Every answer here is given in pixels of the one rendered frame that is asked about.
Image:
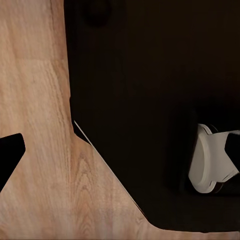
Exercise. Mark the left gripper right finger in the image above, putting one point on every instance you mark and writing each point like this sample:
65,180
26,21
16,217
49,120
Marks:
232,149

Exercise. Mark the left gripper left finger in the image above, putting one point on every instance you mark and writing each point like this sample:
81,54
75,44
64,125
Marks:
12,148

